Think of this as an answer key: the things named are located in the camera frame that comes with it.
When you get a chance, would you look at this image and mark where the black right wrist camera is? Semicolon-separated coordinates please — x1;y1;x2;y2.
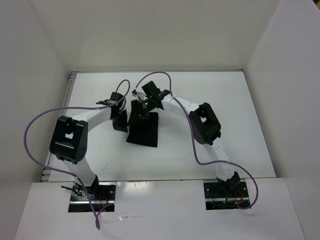
142;81;170;100

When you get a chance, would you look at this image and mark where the grey aluminium table edge rail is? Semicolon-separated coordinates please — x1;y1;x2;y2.
40;71;78;182

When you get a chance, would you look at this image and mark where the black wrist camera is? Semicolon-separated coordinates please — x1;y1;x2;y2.
142;81;170;100
96;92;126;108

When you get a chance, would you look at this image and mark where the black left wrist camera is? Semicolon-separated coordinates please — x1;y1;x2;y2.
96;92;126;108

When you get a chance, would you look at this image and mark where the black skirt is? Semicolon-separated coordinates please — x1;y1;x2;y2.
126;112;159;148

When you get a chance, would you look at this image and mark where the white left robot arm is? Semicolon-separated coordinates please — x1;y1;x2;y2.
49;105;128;200

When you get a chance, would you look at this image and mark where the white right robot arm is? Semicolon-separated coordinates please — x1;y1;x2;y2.
126;95;240;197

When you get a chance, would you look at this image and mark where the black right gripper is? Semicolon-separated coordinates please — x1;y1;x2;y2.
127;97;155;126

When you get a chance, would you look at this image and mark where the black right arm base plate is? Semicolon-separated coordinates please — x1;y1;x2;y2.
203;181;251;211

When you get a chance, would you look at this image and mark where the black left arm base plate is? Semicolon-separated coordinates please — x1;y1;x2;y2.
65;182;116;213

